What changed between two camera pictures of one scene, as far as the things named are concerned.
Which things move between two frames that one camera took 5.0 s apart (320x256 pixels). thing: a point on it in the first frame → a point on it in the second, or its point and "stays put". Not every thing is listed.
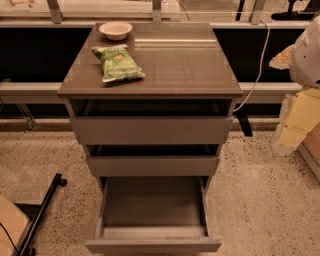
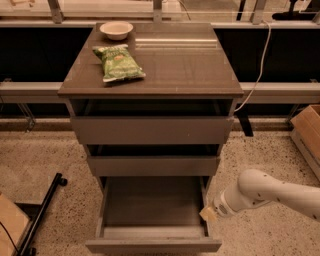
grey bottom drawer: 153,215 stays put
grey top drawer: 148,122 stays put
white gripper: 307,60 → 221,204
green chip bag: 116,63 stays put
